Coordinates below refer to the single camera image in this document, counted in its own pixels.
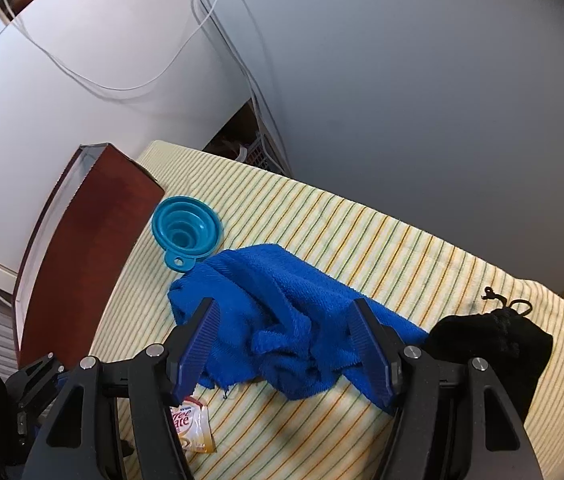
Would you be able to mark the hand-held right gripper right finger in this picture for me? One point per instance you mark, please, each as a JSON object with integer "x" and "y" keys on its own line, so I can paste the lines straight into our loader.
{"x": 369, "y": 355}

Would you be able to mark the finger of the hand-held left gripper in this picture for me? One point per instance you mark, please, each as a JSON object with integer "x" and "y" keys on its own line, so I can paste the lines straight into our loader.
{"x": 32, "y": 380}

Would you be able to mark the blue towel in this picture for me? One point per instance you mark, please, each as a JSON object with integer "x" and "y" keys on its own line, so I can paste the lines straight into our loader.
{"x": 272, "y": 300}

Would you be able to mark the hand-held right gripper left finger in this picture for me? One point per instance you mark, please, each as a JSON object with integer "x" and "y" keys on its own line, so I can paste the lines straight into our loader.
{"x": 197, "y": 345}

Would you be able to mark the white plastic basket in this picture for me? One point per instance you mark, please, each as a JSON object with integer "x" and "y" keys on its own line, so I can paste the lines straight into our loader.
{"x": 262, "y": 157}

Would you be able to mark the coffee creamer sachet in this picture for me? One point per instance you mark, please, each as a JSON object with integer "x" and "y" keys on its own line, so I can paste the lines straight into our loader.
{"x": 198, "y": 425}

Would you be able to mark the teal collapsible funnel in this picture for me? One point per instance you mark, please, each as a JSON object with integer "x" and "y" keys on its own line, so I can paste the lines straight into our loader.
{"x": 187, "y": 225}

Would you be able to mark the dark red cardboard box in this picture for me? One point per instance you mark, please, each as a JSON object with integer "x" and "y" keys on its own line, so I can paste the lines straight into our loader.
{"x": 92, "y": 240}

